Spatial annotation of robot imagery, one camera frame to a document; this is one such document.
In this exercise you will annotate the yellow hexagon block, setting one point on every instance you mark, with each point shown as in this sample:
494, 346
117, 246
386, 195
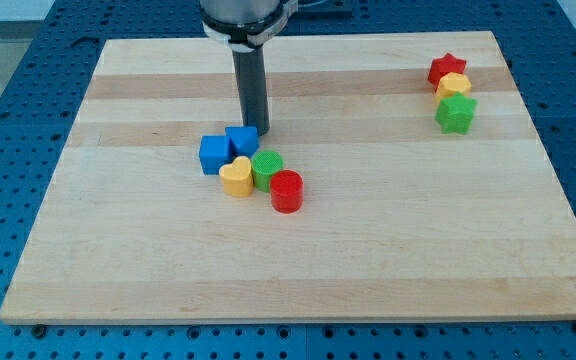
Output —
450, 84

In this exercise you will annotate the blue cube block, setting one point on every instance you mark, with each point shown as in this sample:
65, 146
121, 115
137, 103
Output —
214, 152

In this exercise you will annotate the yellow heart block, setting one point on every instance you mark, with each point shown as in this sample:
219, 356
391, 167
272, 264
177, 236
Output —
236, 177

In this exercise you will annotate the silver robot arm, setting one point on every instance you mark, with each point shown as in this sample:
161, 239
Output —
245, 26

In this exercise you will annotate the wooden board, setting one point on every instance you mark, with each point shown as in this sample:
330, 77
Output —
399, 222

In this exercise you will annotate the green star block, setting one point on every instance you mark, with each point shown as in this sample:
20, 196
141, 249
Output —
455, 113

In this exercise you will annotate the red cylinder block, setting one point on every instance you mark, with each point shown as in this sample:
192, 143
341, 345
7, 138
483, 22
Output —
286, 189

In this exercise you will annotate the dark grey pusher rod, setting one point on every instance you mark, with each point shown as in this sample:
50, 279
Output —
252, 89

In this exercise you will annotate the red star block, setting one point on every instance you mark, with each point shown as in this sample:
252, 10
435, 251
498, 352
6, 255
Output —
440, 67

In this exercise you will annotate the green cylinder block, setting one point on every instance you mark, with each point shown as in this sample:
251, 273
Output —
265, 164

